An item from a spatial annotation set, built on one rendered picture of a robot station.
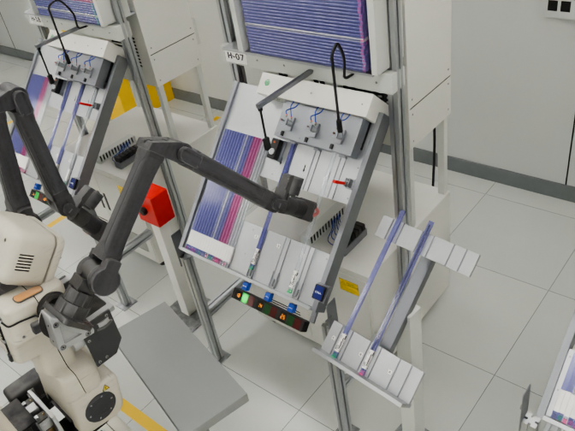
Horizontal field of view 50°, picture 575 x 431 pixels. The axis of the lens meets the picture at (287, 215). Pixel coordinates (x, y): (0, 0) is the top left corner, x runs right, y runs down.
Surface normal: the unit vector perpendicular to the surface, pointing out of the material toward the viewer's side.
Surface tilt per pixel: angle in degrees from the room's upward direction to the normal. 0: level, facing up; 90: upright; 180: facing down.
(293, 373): 0
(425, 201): 0
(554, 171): 90
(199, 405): 0
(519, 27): 90
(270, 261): 46
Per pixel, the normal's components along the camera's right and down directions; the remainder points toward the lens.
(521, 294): -0.15, -0.80
